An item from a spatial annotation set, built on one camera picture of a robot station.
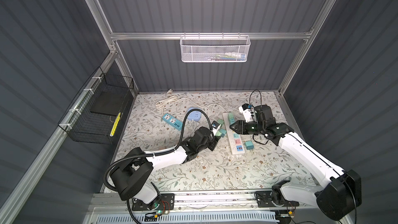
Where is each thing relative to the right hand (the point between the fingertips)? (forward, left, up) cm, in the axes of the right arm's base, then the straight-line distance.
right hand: (234, 127), depth 78 cm
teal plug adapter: (+7, +4, -17) cm, 19 cm away
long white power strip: (+1, -3, -16) cm, 17 cm away
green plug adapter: (+17, -2, -13) cm, 22 cm away
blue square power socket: (+19, +22, -15) cm, 32 cm away
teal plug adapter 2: (-1, -11, -18) cm, 21 cm away
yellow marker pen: (-6, +55, +10) cm, 57 cm away
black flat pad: (+7, +62, +13) cm, 63 cm away
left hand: (0, +8, -7) cm, 11 cm away
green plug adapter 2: (+16, +5, -18) cm, 25 cm away
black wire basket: (+2, +67, +10) cm, 68 cm away
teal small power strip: (+14, +36, -15) cm, 41 cm away
